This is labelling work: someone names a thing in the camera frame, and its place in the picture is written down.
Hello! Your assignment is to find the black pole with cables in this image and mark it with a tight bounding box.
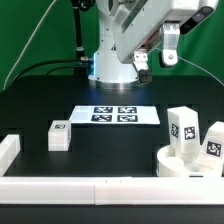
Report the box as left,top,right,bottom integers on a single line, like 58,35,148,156
11,0,96,83

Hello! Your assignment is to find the white U-shaped fence frame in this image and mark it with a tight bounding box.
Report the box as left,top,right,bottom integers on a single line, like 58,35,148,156
0,135,224,205

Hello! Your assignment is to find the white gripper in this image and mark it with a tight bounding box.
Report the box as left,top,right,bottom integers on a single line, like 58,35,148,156
114,0,219,84

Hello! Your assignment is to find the white marker sheet with tags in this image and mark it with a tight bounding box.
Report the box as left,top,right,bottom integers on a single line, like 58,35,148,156
69,105,160,125

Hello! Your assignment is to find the white round stool seat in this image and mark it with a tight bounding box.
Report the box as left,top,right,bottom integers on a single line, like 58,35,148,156
157,145,223,178

